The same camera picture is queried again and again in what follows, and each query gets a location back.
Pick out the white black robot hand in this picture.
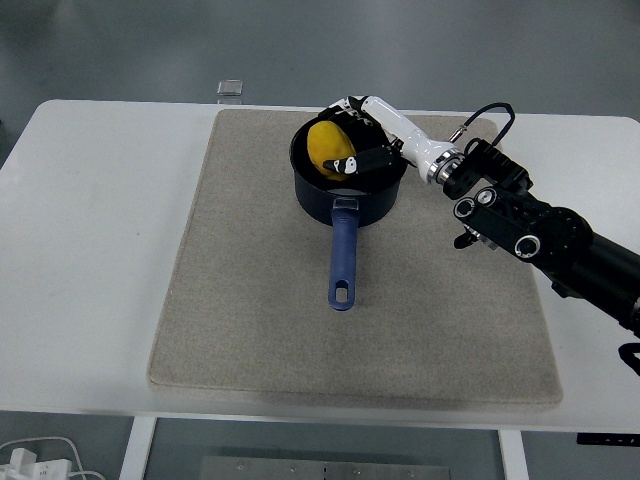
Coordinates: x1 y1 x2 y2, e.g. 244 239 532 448
322 94 450 182

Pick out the yellow potato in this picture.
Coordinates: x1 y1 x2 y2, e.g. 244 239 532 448
306 119 357 182

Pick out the beige fabric mat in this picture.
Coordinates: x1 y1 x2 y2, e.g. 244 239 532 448
146 108 565 412

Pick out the white table leg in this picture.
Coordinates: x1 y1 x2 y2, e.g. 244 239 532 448
118 414 159 480
498 428 530 480

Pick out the grey metal plate with screws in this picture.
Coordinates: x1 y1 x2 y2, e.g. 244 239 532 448
199 455 451 480

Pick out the black table control panel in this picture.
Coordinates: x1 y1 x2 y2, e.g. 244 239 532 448
576 432 640 446

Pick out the white power strip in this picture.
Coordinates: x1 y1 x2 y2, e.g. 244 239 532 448
0 447 71 480

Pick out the blue pot with handle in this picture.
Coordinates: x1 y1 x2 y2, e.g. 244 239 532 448
288 110 411 312

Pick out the white cable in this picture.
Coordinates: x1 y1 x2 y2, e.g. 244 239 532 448
0 436 104 480

